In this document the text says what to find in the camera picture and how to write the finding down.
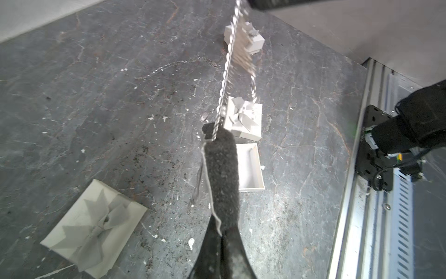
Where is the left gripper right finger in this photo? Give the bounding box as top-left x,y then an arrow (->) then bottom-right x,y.
202,123 -> 257,279

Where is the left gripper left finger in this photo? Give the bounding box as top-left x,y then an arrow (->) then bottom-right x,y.
188,215 -> 221,279

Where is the white box base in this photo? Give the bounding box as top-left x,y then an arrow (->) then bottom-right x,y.
236,144 -> 266,193

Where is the white gift box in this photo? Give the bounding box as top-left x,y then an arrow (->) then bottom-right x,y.
242,22 -> 265,55
41,179 -> 147,279
223,96 -> 262,142

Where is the silver chain necklace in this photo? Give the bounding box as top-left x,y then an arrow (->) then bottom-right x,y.
189,0 -> 259,238

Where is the white vent grille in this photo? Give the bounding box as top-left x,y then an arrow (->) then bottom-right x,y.
389,169 -> 414,279

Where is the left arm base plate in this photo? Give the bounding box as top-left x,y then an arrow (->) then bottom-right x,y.
354,104 -> 424,193

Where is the metal front rail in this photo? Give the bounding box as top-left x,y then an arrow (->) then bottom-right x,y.
328,59 -> 418,279

